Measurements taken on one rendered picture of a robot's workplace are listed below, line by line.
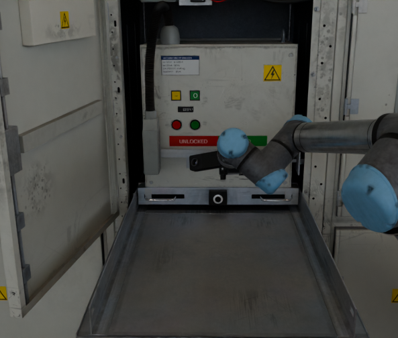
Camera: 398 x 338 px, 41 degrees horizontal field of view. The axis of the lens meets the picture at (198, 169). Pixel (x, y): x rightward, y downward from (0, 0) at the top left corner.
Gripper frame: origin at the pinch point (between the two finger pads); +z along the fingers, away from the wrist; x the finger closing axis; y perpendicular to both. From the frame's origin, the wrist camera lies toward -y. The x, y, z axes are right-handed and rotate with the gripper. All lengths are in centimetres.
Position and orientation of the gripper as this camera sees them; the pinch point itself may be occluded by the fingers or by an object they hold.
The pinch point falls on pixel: (221, 170)
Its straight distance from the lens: 163.4
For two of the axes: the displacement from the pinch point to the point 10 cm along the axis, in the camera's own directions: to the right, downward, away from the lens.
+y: 10.0, -0.1, -0.2
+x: 0.0, -9.8, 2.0
